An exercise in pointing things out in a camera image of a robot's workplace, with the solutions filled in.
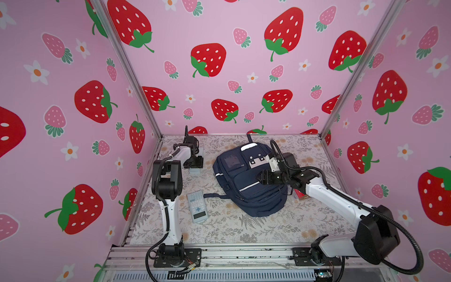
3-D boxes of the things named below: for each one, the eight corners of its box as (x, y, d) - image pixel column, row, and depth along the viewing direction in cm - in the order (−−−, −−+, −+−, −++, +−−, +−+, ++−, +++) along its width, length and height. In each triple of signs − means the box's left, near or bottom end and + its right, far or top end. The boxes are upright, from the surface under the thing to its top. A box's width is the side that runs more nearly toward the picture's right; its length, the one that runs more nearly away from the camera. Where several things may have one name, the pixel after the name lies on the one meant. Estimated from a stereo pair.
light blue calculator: (193, 224, 85) (192, 223, 84) (187, 195, 95) (186, 193, 93) (210, 218, 87) (209, 217, 85) (203, 190, 97) (202, 188, 95)
